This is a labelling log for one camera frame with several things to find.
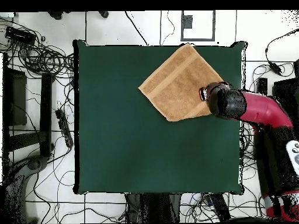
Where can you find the dark flat panel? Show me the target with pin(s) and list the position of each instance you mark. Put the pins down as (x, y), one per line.
(287, 89)
(17, 98)

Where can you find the dark stand foot with knob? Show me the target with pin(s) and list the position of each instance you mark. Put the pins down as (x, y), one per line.
(33, 163)

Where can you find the long black power strip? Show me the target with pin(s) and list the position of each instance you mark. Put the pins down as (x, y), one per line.
(220, 207)

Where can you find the dark grey square plate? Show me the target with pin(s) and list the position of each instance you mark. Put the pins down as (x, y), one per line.
(187, 22)

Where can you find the dark green table cloth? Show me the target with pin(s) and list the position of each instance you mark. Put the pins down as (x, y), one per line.
(116, 151)

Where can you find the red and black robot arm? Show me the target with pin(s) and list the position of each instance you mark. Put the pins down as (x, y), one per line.
(261, 109)

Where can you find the grey square floor frame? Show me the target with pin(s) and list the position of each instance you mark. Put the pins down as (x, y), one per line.
(182, 32)

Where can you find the tan terry towel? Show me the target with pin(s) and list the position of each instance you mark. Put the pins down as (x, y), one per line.
(177, 88)

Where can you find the black electronics box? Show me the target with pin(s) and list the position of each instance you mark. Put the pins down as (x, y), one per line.
(19, 35)

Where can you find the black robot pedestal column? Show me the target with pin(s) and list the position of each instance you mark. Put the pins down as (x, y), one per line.
(151, 207)

